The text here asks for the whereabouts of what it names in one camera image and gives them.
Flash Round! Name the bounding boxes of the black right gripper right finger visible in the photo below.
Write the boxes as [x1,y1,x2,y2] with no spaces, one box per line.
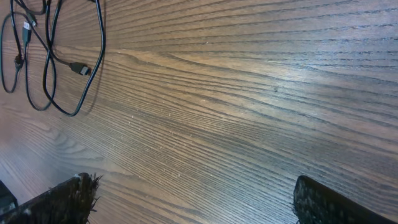
[293,175,397,224]

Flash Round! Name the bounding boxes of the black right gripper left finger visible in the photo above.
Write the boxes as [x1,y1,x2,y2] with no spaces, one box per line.
[1,172,101,224]

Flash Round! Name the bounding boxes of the black cable bundle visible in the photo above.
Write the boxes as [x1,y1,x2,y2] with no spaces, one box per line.
[42,0,106,117]

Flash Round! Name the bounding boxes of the black usb cable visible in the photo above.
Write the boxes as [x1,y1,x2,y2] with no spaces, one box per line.
[9,0,50,66]
[0,12,57,111]

